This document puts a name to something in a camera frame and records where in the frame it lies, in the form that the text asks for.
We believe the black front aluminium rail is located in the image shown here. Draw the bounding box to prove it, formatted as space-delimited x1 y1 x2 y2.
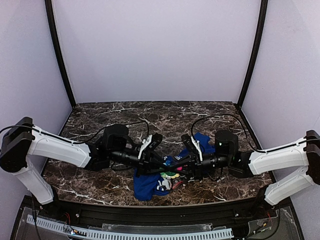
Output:
60 198 255 226

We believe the left black frame post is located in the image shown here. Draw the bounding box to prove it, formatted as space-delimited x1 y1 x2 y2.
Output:
44 0 76 109

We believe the blue printed t-shirt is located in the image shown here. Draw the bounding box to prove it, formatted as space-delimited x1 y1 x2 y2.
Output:
132 131 216 201

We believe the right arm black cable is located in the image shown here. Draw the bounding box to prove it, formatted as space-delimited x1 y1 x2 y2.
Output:
190 113 308 155

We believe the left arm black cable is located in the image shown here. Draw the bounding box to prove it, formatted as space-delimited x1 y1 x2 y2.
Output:
0 120 150 153

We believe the white slotted cable duct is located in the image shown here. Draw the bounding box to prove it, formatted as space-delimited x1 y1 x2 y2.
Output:
22 214 234 240

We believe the black frame post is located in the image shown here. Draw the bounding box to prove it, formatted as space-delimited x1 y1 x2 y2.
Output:
44 0 76 109
237 0 269 109

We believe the right black frame post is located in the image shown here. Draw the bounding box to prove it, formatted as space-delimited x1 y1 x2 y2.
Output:
237 0 269 109

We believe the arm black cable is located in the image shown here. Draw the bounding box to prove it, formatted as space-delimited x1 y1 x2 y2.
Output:
190 113 308 155
0 120 150 153

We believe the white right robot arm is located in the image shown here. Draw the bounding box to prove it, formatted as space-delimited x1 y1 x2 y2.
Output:
170 130 320 207

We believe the rainbow flower plush brooch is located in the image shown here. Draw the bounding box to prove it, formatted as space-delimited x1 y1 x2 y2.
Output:
160 156 181 182

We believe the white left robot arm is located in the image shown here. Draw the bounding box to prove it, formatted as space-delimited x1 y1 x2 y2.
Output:
0 117 171 205

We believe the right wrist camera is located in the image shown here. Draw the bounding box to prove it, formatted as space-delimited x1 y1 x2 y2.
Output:
181 129 239 163

